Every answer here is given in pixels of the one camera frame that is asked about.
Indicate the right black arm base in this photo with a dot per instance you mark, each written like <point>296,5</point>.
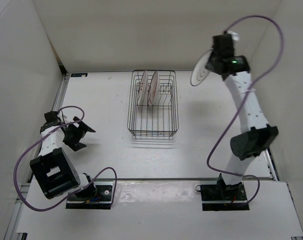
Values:
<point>213,201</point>

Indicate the left blue table label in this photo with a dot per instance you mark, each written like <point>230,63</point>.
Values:
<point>79,75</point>

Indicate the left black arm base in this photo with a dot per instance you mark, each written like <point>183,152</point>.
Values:
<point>97,198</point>

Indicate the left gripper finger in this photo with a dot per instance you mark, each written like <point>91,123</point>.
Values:
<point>82,127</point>
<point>76,146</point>

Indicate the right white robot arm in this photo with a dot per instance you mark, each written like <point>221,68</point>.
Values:
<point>256,134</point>

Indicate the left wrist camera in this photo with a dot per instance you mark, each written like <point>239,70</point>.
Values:
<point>51,117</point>

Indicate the red patterned plate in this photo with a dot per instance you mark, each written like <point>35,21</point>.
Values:
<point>153,89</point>
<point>143,86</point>

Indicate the green rimmed white plate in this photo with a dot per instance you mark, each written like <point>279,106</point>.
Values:
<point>200,73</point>

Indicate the wire dish rack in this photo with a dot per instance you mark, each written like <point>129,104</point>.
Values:
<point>161,120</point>

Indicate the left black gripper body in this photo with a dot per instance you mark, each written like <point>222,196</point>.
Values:
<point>73,135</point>

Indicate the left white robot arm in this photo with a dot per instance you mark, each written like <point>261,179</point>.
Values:
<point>52,168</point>

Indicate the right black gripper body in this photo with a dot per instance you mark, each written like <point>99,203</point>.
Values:
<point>211,64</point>

